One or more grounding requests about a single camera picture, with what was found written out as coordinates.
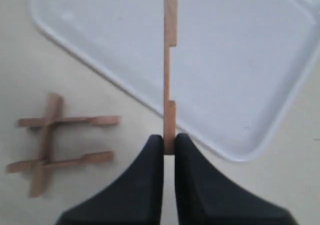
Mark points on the white rectangular plastic tray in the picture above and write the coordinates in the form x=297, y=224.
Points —
x=236, y=68

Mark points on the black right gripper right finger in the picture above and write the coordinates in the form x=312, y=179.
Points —
x=205, y=196

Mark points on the notched wooden piece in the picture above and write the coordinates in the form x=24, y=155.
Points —
x=41, y=174
x=38, y=122
x=169, y=106
x=89, y=158

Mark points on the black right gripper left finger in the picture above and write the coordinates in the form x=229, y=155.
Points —
x=135, y=198

